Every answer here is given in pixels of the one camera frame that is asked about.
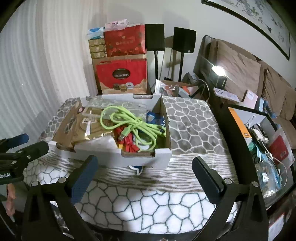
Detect gold snack package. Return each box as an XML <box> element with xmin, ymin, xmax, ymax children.
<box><xmin>71</xmin><ymin>113</ymin><xmax>114</xmax><ymax>145</ymax></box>

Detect red cable bundle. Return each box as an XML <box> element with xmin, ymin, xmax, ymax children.
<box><xmin>113</xmin><ymin>126</ymin><xmax>139</xmax><ymax>153</ymax></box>

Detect cardboard box with handles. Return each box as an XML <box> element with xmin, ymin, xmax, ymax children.
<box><xmin>49</xmin><ymin>93</ymin><xmax>171</xmax><ymax>169</ymax></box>

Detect clear plastic parts bag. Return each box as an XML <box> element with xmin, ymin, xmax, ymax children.
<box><xmin>86</xmin><ymin>96</ymin><xmax>147</xmax><ymax>115</ymax></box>

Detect neon green cable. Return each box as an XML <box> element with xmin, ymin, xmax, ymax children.
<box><xmin>99</xmin><ymin>105</ymin><xmax>167</xmax><ymax>152</ymax></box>

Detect dark blue Fairwhale card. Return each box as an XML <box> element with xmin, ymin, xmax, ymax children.
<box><xmin>133</xmin><ymin>111</ymin><xmax>166</xmax><ymax>152</ymax></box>

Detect grey honeycomb pattern blanket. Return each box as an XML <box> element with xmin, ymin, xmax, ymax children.
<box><xmin>23</xmin><ymin>96</ymin><xmax>240</xmax><ymax>235</ymax></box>

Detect orange edged storage box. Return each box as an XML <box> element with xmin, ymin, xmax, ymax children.
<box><xmin>222</xmin><ymin>105</ymin><xmax>295</xmax><ymax>208</ymax></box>

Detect white curtain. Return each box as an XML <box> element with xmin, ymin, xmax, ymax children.
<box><xmin>1</xmin><ymin>1</ymin><xmax>101</xmax><ymax>142</ymax></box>

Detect white phone case box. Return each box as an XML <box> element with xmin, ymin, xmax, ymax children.
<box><xmin>213</xmin><ymin>87</ymin><xmax>240</xmax><ymax>103</ymax></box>

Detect pink small box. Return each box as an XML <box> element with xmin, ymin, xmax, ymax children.
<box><xmin>241</xmin><ymin>90</ymin><xmax>258</xmax><ymax>109</ymax></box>

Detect bright desk lamp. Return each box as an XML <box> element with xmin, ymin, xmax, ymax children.
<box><xmin>211</xmin><ymin>66</ymin><xmax>226</xmax><ymax>77</ymax></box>

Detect red Collection gift bag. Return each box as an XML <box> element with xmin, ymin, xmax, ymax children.
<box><xmin>93</xmin><ymin>54</ymin><xmax>147</xmax><ymax>94</ymax></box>

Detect brown sofa cushions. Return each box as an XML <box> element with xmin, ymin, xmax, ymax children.
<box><xmin>208</xmin><ymin>39</ymin><xmax>295</xmax><ymax>150</ymax></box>

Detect stacked gold tea boxes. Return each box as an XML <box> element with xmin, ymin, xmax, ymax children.
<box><xmin>88</xmin><ymin>39</ymin><xmax>107</xmax><ymax>59</ymax></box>

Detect red patterned gift box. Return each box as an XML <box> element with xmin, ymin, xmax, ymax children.
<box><xmin>104</xmin><ymin>25</ymin><xmax>146</xmax><ymax>57</ymax></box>

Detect right black speaker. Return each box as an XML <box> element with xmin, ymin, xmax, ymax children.
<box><xmin>172</xmin><ymin>27</ymin><xmax>197</xmax><ymax>82</ymax></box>

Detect black speaker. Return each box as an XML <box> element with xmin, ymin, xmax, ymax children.
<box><xmin>172</xmin><ymin>27</ymin><xmax>197</xmax><ymax>82</ymax></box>
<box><xmin>145</xmin><ymin>24</ymin><xmax>165</xmax><ymax>79</ymax></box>

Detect left black speaker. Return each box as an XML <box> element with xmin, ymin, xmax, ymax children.
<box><xmin>145</xmin><ymin>24</ymin><xmax>165</xmax><ymax>79</ymax></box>

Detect framed wall painting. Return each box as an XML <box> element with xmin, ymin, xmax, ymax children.
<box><xmin>202</xmin><ymin>0</ymin><xmax>290</xmax><ymax>60</ymax></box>

